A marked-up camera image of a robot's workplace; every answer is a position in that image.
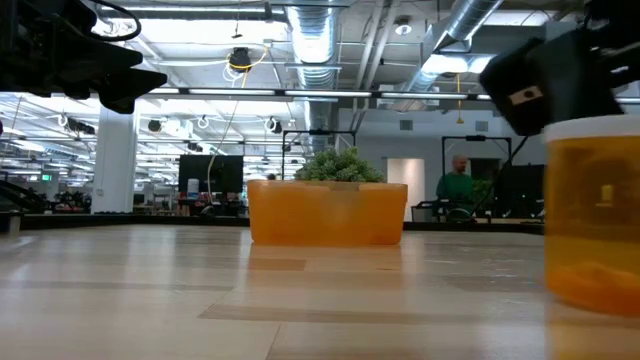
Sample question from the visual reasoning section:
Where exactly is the white building column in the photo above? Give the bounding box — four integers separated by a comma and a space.
90, 106, 139, 215

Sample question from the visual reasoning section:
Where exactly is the amber pill bottle white cap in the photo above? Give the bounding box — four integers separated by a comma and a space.
543, 114, 640, 318

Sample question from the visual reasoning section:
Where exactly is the person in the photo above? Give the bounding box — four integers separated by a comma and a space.
435, 154, 476, 204

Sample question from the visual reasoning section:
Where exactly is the green bushy plant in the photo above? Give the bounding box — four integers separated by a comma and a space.
294, 145, 387, 184

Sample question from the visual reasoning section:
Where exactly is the black table frame rail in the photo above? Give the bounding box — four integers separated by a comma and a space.
0, 213, 546, 235

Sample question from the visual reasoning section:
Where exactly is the black overhead camera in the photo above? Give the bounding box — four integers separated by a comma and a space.
228, 47, 253, 74

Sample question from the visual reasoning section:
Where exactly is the orange translucent plastic basket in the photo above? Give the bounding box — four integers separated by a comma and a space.
246, 179, 409, 248

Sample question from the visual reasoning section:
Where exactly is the black metal frame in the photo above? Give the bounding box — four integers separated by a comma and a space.
281, 128, 358, 177
440, 134, 513, 217

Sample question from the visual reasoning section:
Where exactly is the black computer monitor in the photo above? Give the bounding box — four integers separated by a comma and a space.
178, 154, 245, 194
498, 163, 546, 219

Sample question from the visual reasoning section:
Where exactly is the round silver ventilation duct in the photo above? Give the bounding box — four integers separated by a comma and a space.
285, 4, 336, 151

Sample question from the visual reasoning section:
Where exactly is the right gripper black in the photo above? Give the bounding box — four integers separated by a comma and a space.
478, 0, 640, 137

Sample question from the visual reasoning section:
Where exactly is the slanted silver ventilation duct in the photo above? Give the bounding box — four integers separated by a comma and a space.
404, 0, 504, 94

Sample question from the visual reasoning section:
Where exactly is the yellow hanging cord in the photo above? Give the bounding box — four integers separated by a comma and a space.
454, 73, 465, 126

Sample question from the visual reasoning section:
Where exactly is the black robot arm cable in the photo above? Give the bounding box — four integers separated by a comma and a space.
88, 0, 144, 43

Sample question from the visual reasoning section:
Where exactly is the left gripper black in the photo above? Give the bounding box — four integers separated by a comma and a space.
0, 0, 169, 116

